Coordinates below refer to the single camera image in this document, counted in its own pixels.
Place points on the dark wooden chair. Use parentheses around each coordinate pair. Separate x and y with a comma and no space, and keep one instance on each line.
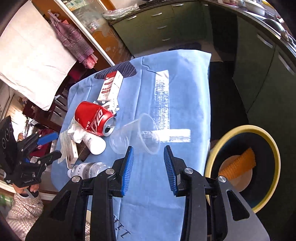
(52,118)

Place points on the yellow rimmed trash bin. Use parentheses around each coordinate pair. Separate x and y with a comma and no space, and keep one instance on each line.
(257,185)

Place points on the clear water bottle grey label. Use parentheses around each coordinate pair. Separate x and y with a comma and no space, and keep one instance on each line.
(87,170)

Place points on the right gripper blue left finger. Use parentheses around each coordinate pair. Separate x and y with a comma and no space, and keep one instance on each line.
(65,217)

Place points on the left forearm knit sleeve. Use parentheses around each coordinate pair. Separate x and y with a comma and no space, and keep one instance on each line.
(23,214)

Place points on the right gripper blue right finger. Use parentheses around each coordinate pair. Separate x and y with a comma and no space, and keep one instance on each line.
(213,208)

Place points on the white hanging sheet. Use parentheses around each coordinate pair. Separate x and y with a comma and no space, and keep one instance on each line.
(33,60)

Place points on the orange honeycomb sponge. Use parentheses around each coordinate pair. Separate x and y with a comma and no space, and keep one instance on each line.
(242,164)

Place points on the small white plastic bottle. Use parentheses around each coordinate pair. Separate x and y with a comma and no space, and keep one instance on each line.
(94,143)

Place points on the glass sliding door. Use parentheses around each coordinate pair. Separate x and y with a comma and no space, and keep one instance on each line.
(87,16)

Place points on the silver foil wrapper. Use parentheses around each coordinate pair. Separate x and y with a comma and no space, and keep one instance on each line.
(111,105)

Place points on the clear plastic cup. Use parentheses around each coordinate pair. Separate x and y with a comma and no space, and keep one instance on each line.
(142,134)

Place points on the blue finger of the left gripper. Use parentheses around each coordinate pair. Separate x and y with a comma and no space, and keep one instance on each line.
(48,159)
(47,138)

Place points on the crushed red cola can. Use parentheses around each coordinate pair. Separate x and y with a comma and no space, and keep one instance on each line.
(95,119)

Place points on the blue star tablecloth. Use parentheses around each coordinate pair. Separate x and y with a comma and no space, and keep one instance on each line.
(172,87)

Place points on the person left hand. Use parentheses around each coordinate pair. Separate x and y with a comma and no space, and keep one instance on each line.
(22,190)

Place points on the red white medicine box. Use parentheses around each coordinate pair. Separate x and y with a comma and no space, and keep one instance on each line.
(111,86)

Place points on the green lower kitchen cabinets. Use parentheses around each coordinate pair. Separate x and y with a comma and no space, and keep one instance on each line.
(252,76)

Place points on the clear plastic bag on counter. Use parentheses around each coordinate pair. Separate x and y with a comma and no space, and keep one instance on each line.
(116,14)

